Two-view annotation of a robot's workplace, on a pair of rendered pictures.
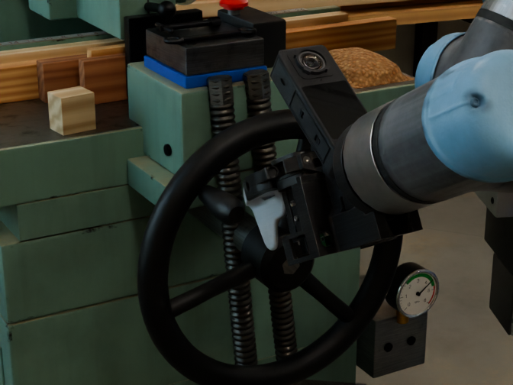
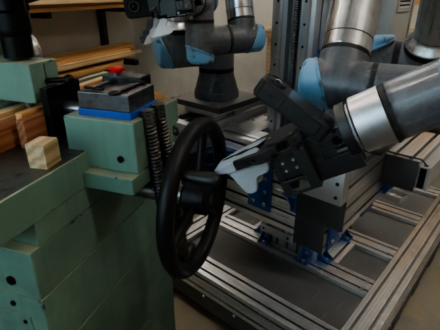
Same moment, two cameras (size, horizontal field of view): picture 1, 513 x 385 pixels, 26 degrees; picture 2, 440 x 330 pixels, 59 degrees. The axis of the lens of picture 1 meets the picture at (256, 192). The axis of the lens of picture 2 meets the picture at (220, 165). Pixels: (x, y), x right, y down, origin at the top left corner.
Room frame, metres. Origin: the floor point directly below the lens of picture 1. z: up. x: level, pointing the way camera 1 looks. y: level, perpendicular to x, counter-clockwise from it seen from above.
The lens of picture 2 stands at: (0.50, 0.36, 1.15)
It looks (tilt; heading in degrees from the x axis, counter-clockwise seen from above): 25 degrees down; 318
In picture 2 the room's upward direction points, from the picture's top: straight up
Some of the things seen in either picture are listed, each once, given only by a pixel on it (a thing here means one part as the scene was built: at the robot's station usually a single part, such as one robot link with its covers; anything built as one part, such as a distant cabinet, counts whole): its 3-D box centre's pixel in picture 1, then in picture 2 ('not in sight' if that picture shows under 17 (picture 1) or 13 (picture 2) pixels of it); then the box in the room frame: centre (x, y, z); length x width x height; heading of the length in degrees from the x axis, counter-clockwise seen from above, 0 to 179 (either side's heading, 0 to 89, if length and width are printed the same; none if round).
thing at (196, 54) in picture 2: not in sight; (205, 41); (1.31, -0.33, 1.03); 0.11 x 0.08 x 0.11; 71
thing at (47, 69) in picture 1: (135, 69); (39, 120); (1.25, 0.14, 0.92); 0.23 x 0.02 x 0.04; 119
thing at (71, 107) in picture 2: (175, 59); (77, 108); (1.19, 0.09, 0.95); 0.09 x 0.07 x 0.09; 119
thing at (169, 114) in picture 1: (214, 111); (122, 131); (1.11, 0.04, 0.91); 0.15 x 0.14 x 0.09; 119
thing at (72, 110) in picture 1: (72, 110); (43, 152); (1.09, 0.19, 0.92); 0.04 x 0.03 x 0.04; 126
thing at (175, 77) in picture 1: (220, 41); (121, 91); (1.11, 0.04, 0.99); 0.13 x 0.11 x 0.06; 119
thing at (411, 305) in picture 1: (408, 295); not in sight; (1.21, -0.18, 0.65); 0.06 x 0.04 x 0.08; 119
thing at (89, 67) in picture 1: (151, 72); (55, 120); (1.22, 0.12, 0.92); 0.17 x 0.02 x 0.05; 119
